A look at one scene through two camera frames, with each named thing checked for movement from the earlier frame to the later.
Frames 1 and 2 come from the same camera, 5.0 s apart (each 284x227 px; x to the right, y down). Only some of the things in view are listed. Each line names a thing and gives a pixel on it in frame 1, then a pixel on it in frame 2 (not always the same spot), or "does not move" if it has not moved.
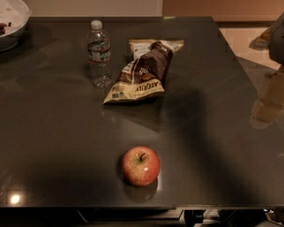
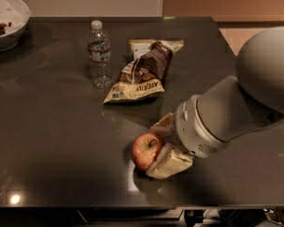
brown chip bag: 145,74 does not move
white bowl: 9,20 does not move
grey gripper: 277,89 to 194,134
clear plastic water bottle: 99,56 does not move
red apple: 140,165 to 145,148
